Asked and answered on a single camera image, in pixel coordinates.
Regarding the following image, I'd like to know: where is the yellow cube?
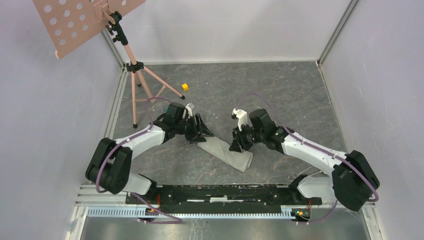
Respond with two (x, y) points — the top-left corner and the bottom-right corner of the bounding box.
(181, 83), (189, 91)

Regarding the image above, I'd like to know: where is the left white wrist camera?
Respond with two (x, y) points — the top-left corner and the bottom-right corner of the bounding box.
(184, 103), (195, 118)

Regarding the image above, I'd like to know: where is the grey cloth napkin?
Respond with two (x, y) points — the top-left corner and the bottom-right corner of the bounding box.
(197, 137), (253, 173)

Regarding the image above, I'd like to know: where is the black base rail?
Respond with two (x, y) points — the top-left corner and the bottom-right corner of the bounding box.
(142, 184), (323, 214)

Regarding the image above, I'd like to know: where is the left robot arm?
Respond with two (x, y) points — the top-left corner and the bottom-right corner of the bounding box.
(85, 102), (214, 204)

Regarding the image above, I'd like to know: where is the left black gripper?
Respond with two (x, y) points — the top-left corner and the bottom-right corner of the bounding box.
(174, 113), (214, 144)

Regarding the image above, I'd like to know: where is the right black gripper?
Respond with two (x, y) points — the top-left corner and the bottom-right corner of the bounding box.
(229, 122), (265, 153)

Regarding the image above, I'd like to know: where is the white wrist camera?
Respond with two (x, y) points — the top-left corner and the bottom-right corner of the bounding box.
(231, 108), (248, 132)
(184, 103), (195, 118)

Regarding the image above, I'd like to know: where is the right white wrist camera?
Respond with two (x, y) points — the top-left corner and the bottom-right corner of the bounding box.
(231, 108), (248, 132)

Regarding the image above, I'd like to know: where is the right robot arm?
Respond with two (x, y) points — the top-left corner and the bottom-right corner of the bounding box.
(229, 108), (381, 212)

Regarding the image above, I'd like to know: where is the pink music stand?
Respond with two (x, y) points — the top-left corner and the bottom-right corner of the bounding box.
(33, 0), (185, 128)

